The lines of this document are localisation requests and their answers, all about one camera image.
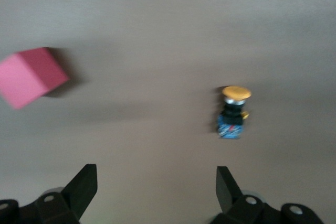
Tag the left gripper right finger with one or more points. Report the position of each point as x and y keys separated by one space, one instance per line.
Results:
x=249 y=211

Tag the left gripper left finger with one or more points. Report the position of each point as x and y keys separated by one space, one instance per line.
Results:
x=52 y=208

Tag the orange capped push button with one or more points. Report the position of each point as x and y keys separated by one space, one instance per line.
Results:
x=232 y=119

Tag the red foam cube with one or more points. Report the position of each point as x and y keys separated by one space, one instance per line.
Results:
x=29 y=77

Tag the brown table cover mat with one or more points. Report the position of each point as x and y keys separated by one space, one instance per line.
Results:
x=157 y=24

